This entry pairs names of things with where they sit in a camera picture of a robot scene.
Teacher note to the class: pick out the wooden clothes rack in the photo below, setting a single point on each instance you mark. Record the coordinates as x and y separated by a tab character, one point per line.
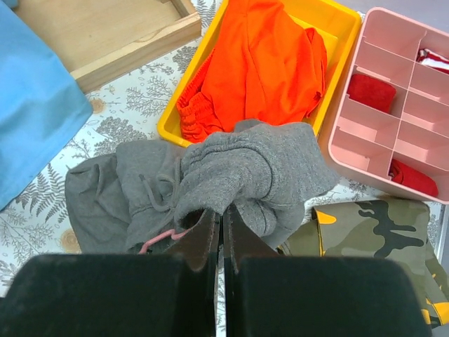
99	41

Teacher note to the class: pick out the orange shorts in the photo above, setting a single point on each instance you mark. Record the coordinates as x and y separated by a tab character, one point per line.
263	66

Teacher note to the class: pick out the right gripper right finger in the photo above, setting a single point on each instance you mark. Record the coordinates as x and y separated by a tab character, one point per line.
268	294

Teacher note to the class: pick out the yellow plastic tray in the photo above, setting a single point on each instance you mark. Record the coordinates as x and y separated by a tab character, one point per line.
338	26

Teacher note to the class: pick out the grey drawstring shorts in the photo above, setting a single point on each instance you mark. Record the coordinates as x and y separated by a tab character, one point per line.
116	202

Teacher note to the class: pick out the red cloth middle compartment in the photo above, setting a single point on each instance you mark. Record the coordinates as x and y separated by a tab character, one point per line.
372	92

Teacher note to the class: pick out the camouflage shorts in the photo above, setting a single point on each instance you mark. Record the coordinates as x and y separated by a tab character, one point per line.
385	228

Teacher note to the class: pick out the red cloth compartment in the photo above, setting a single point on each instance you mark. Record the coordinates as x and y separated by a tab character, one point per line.
372	92
406	175

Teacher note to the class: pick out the light blue shorts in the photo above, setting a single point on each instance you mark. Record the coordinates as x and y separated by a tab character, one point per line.
42	107

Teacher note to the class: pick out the red white cloth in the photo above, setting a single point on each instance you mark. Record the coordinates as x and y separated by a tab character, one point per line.
433	60

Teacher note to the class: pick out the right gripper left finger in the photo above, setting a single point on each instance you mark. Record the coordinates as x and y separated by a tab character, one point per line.
166	294

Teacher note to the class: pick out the red cloth lower compartment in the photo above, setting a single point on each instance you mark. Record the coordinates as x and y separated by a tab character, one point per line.
406	175

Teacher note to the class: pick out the pink compartment organizer box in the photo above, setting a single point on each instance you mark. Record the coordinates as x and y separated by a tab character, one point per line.
390	124

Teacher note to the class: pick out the pink wire hanger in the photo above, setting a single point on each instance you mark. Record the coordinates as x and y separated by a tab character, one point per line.
172	234

